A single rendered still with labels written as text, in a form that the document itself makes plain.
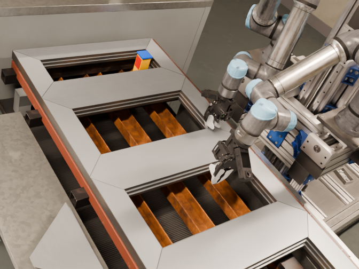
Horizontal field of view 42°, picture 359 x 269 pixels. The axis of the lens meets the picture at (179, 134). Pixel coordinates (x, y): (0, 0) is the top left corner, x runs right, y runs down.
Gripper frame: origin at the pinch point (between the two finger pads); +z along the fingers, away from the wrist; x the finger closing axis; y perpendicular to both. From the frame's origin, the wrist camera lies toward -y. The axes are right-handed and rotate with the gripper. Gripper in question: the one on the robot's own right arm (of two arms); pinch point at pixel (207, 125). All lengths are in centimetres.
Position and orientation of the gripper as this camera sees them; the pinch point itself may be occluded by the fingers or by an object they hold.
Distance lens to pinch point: 207.5
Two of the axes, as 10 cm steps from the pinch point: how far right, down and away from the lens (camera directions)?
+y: 5.4, 6.7, -5.1
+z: -2.9, 7.1, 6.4
